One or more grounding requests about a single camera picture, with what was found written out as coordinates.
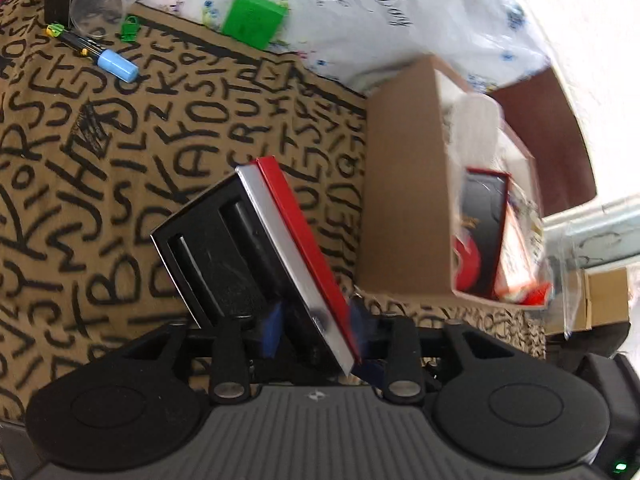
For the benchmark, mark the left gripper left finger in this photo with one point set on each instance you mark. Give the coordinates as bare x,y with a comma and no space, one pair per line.
229,376

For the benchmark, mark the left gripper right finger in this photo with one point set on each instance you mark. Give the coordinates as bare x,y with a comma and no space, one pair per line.
390,354

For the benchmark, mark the green small box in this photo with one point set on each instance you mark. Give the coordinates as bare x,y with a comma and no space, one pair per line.
254,22

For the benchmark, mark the black red-edged box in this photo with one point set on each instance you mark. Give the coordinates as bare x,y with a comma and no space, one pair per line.
478,242

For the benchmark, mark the cardboard storage box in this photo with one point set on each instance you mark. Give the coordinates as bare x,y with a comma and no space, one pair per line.
425,128

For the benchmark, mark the brown cardboard boxes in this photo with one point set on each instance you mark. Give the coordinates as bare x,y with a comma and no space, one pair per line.
600,299

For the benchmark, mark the clear plastic container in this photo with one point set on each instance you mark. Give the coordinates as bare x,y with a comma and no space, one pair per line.
585,240

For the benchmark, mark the letter-patterned brown tablecloth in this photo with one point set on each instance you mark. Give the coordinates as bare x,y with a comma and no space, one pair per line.
92,165

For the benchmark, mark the blue-capped marker pen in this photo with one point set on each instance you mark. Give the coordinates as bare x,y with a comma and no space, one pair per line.
105,59

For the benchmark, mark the white floral plastic bag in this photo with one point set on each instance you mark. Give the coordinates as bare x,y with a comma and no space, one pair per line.
357,42

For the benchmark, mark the clear plastic cup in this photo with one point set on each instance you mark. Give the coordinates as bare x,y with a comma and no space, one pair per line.
99,19

